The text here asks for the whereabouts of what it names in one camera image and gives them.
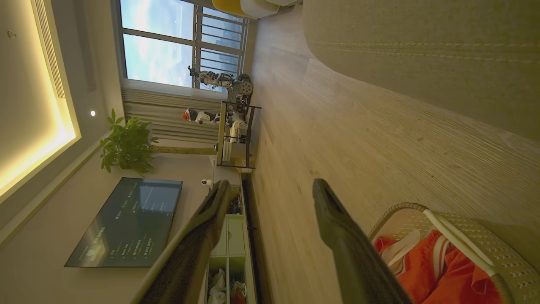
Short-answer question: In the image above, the green potted plant braided trunk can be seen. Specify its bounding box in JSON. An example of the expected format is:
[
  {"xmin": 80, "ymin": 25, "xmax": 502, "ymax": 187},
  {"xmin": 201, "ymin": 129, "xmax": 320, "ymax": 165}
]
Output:
[{"xmin": 100, "ymin": 109, "xmax": 218, "ymax": 176}]

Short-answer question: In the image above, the yellow chair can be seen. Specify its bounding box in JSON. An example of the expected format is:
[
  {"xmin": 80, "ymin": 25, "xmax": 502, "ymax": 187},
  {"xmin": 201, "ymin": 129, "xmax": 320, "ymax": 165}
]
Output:
[{"xmin": 212, "ymin": 0, "xmax": 258, "ymax": 19}]

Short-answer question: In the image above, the large window with railing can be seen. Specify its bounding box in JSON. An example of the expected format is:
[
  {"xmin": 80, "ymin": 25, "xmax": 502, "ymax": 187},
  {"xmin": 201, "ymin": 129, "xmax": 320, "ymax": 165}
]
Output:
[{"xmin": 116, "ymin": 0, "xmax": 249, "ymax": 91}]

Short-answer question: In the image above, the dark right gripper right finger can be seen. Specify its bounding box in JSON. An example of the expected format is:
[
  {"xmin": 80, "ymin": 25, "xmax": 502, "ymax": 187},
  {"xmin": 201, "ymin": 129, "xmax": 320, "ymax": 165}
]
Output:
[{"xmin": 312, "ymin": 178, "xmax": 413, "ymax": 304}]

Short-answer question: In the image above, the wooden table with dark frame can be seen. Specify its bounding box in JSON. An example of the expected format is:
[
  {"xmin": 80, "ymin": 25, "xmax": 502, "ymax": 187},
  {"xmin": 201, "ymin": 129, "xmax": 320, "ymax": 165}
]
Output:
[{"xmin": 216, "ymin": 101, "xmax": 262, "ymax": 170}]

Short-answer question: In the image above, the white soft toy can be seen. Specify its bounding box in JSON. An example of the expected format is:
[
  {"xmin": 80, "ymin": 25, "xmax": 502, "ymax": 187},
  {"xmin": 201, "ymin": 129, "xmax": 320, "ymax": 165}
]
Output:
[{"xmin": 209, "ymin": 268, "xmax": 228, "ymax": 304}]

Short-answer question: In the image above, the flat screen television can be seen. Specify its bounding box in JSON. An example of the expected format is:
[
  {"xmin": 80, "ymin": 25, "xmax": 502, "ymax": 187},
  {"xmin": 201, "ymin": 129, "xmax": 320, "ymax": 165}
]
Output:
[{"xmin": 64, "ymin": 177, "xmax": 183, "ymax": 268}]

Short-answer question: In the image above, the fabric sofa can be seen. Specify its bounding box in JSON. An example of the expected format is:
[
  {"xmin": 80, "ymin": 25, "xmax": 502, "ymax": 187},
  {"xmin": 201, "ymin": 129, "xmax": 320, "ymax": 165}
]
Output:
[{"xmin": 303, "ymin": 0, "xmax": 540, "ymax": 142}]

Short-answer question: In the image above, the white robot with red head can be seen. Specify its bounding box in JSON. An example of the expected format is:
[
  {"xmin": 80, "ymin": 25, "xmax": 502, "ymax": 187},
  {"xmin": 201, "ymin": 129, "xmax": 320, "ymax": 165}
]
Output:
[{"xmin": 182, "ymin": 108, "xmax": 222, "ymax": 127}]

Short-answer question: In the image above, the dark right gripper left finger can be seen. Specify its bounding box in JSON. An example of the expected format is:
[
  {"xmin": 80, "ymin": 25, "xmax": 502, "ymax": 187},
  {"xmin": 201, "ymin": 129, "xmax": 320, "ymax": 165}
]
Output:
[{"xmin": 132, "ymin": 180, "xmax": 232, "ymax": 304}]

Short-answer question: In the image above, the grey robot on wheeled base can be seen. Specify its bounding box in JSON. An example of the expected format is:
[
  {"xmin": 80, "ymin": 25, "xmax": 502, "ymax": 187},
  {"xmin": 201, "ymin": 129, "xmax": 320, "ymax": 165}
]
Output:
[{"xmin": 188, "ymin": 65, "xmax": 254, "ymax": 112}]

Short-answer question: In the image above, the long ceiling air vent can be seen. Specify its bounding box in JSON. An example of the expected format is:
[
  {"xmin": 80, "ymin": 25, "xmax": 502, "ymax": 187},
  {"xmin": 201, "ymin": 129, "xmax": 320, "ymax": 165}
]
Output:
[{"xmin": 33, "ymin": 0, "xmax": 67, "ymax": 100}]

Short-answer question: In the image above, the red garment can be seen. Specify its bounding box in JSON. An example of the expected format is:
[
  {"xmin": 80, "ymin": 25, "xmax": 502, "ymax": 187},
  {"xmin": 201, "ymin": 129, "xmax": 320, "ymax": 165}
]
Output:
[{"xmin": 373, "ymin": 230, "xmax": 505, "ymax": 304}]

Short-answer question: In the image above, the woven laundry basket white liner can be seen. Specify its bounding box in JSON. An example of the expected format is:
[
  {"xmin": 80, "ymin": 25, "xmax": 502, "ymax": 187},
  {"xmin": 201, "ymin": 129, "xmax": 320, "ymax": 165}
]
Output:
[{"xmin": 368, "ymin": 203, "xmax": 540, "ymax": 304}]

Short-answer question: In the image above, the white television cabinet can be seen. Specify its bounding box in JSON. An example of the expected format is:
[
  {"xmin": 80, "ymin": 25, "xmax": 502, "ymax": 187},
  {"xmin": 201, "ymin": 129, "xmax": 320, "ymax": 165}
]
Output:
[{"xmin": 205, "ymin": 169, "xmax": 258, "ymax": 304}]

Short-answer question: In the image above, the beige pleated curtain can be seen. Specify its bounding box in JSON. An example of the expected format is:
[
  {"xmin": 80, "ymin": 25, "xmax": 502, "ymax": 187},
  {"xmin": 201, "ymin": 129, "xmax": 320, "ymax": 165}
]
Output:
[{"xmin": 121, "ymin": 89, "xmax": 224, "ymax": 144}]

